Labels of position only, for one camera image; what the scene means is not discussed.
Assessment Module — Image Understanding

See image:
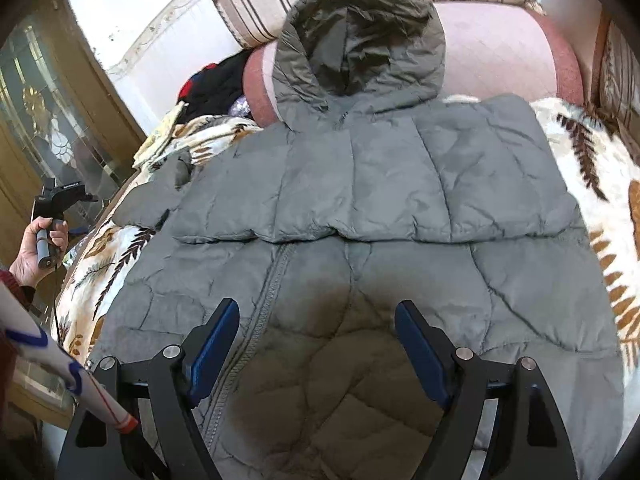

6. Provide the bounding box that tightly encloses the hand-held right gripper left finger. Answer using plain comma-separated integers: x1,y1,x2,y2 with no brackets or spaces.
55,297,241,480

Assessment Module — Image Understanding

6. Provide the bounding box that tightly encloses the person's left forearm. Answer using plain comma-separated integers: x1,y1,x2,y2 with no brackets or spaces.
0,269,36,313

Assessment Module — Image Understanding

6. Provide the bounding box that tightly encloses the grey hooded puffer jacket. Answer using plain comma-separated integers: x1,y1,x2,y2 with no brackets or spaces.
87,0,626,480

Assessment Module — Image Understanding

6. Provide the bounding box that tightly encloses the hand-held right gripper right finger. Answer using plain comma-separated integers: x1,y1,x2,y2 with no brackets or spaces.
394,300,581,480

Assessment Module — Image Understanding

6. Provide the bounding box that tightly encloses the striped floral sofa side cushion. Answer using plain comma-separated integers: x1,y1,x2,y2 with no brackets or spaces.
592,10,640,146

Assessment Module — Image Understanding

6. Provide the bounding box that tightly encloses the pale yellow cloth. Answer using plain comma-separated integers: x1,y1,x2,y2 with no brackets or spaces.
132,101,188,168

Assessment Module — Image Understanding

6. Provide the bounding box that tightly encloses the black and red clothes pile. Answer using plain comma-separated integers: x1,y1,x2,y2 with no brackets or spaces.
177,50,258,123

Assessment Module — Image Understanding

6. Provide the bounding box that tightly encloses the striped floral sofa back cushion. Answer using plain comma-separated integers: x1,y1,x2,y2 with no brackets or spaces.
209,0,538,51

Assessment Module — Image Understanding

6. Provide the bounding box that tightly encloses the leaf print blanket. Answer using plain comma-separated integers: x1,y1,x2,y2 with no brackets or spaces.
52,95,640,376

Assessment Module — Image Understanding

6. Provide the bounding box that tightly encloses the white tube with orange end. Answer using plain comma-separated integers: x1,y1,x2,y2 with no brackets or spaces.
0,280,140,433

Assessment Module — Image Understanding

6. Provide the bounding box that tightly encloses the pink sofa cushion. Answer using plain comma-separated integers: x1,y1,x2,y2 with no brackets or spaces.
242,2,586,128

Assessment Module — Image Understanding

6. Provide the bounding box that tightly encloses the person's left hand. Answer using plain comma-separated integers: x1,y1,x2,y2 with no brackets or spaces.
9,217,69,288

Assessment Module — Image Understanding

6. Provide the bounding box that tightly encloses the wooden door with glass panel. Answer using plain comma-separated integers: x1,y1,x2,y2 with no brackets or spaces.
0,0,146,261

